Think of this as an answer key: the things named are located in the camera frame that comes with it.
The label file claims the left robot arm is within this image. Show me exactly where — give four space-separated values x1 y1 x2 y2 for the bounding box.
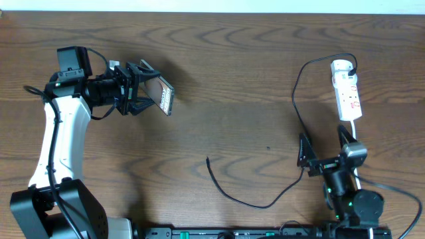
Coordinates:
10 46 160 238

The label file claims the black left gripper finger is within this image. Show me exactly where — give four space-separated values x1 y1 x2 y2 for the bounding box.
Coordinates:
129 97 155 116
126 62 161 84

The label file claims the white power strip cord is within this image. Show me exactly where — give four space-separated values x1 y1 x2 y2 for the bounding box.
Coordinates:
349 119 363 191

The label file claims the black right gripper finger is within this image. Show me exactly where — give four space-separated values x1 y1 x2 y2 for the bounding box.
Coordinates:
297 133 317 167
337 124 357 146

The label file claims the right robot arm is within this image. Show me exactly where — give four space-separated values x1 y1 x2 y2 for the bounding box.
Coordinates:
297 125 384 238

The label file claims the black right camera cable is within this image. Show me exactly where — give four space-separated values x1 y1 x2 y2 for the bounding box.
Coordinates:
351 169 423 239

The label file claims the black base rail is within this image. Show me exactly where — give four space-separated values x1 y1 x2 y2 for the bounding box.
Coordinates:
132 224 392 239

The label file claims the white power strip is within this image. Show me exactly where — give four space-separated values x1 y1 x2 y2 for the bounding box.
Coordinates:
331 59 362 121

